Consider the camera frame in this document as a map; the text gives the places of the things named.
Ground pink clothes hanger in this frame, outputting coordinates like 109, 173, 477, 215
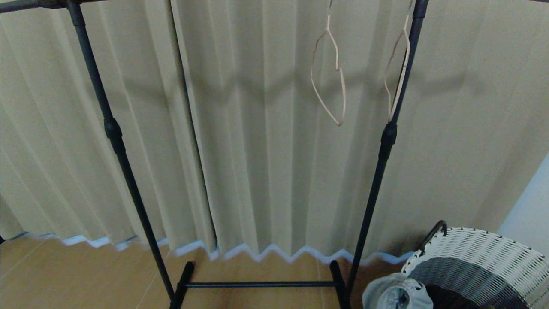
310, 0, 346, 127
384, 0, 414, 123

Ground black clothes rack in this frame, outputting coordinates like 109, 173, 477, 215
0, 0, 549, 309

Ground white laundry basket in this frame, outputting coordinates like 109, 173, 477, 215
401, 220, 549, 309

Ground beige curtain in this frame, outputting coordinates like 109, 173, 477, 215
0, 0, 549, 264

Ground pale grey shorts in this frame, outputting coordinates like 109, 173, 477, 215
362, 273, 434, 309

